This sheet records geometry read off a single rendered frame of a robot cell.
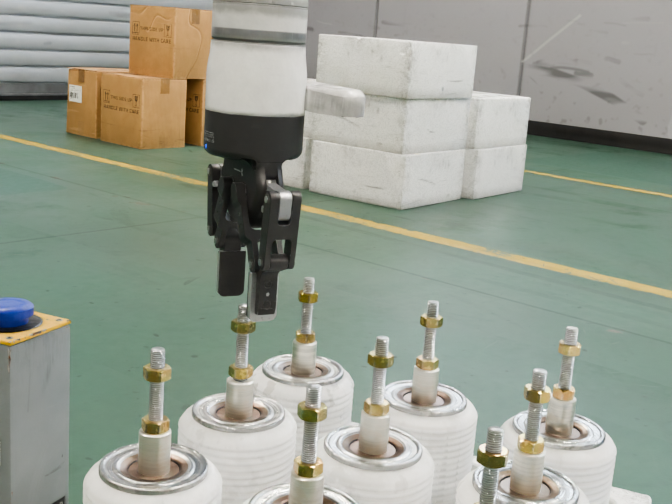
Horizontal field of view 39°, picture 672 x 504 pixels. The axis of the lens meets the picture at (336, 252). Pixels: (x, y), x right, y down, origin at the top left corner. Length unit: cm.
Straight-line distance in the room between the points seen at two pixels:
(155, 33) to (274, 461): 364
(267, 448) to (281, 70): 29
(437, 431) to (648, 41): 518
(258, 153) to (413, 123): 245
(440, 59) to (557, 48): 298
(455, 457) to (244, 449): 19
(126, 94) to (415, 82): 155
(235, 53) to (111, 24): 580
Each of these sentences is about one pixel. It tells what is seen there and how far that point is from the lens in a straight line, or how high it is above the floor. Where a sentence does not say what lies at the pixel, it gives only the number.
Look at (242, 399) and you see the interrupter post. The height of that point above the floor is 27.
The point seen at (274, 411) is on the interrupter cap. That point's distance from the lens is 79.
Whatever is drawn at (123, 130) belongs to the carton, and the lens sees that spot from 426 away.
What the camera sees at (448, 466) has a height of 21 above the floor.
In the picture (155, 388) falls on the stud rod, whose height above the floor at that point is 31.
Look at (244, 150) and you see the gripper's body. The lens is 69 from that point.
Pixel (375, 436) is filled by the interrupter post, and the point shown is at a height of 27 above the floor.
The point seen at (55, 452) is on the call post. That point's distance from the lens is 83.
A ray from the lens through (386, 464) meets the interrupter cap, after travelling 71.
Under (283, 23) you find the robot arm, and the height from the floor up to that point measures 56.
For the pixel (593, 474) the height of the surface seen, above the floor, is 23.
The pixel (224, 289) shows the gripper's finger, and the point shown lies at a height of 35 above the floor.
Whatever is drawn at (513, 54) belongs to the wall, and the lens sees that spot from 628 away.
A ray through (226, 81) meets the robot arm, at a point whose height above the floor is 52.
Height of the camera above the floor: 56
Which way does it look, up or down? 13 degrees down
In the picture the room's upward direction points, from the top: 4 degrees clockwise
